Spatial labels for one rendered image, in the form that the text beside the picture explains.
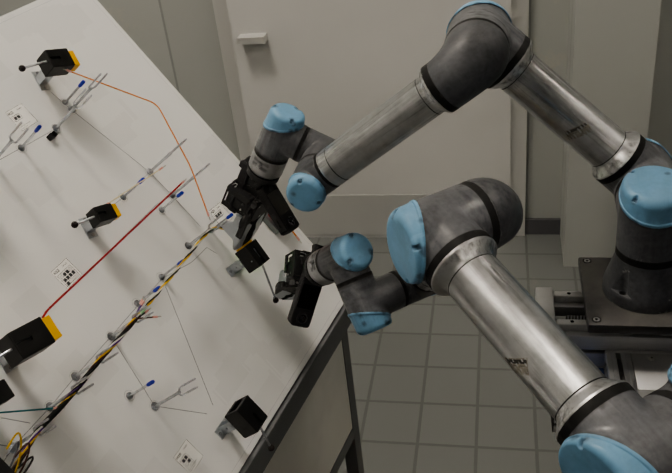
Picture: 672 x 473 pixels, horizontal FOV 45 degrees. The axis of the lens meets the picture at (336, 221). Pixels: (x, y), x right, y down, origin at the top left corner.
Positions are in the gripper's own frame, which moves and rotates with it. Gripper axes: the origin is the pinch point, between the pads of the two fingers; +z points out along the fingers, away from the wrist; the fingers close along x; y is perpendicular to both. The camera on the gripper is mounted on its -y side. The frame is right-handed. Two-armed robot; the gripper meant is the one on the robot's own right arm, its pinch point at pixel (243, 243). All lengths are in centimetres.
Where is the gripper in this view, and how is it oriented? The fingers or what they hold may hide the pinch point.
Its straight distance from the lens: 184.8
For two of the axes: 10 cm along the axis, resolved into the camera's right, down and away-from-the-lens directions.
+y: -8.1, -5.6, 2.0
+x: -4.6, 3.8, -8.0
